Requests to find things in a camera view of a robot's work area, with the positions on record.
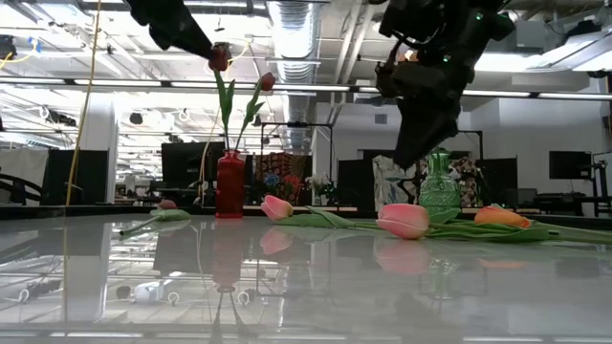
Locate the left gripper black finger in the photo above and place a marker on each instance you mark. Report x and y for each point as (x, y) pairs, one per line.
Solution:
(186, 40)

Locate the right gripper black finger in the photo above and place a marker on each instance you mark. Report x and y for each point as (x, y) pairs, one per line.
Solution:
(421, 138)

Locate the large maroon tulip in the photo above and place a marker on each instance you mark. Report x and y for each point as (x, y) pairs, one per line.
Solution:
(221, 63)

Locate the pink tulip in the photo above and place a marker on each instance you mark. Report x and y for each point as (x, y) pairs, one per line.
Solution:
(404, 221)
(276, 208)

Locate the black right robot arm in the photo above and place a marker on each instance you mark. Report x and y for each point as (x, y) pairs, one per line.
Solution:
(454, 24)

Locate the green glass vase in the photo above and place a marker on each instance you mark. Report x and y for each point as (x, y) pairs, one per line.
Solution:
(440, 191)

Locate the red ribbed vase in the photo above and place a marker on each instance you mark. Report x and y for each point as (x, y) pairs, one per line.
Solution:
(230, 184)

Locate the dark floral cloth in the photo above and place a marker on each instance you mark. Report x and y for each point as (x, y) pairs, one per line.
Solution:
(466, 174)

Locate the white patterned cloth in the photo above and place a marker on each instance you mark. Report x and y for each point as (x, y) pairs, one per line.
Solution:
(385, 184)

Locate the black panel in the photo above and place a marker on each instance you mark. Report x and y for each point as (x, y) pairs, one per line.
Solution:
(497, 179)
(91, 177)
(356, 181)

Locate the small potted flower plant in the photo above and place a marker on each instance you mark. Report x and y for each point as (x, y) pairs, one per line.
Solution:
(319, 184)

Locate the colourful patterned tapestry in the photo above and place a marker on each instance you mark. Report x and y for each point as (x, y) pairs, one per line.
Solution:
(279, 177)

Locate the dark desk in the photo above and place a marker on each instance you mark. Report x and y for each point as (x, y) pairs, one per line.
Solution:
(564, 198)

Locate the black ceiling box device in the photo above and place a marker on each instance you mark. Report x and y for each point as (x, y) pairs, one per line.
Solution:
(6, 47)

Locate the white hanging sheet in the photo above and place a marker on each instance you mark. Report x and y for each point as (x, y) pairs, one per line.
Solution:
(21, 162)

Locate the grey wall vent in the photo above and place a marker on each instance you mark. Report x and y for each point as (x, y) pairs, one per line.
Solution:
(380, 119)

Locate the black stand frame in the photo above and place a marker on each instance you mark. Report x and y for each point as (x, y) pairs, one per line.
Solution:
(473, 131)

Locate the ceiling light rail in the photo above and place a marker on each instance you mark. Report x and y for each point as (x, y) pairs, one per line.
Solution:
(334, 88)

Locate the wide silver ventilation duct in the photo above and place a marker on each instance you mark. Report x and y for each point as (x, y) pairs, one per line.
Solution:
(294, 38)

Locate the black wall monitor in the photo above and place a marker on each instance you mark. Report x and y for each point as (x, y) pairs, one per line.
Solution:
(570, 165)

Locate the black aluminium table frame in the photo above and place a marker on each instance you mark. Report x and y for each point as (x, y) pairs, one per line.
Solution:
(48, 210)

